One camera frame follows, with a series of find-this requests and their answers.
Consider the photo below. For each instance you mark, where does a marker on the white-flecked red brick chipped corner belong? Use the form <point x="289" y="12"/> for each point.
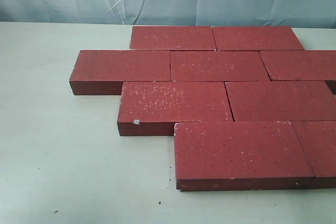
<point x="153" y="108"/>

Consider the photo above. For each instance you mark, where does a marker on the back row left red brick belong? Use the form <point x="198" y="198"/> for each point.
<point x="181" y="38"/>

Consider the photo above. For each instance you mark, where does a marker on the front row left red brick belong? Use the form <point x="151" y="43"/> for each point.
<point x="239" y="156"/>

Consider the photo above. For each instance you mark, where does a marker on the back row right red brick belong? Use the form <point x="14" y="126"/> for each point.
<point x="256" y="38"/>

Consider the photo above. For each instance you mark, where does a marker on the third row red brick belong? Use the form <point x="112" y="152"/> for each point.
<point x="281" y="101"/>

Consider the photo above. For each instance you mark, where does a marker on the second row right red brick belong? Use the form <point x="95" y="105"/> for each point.
<point x="300" y="65"/>

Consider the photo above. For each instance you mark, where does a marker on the front row right red brick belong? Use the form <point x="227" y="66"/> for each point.
<point x="317" y="139"/>

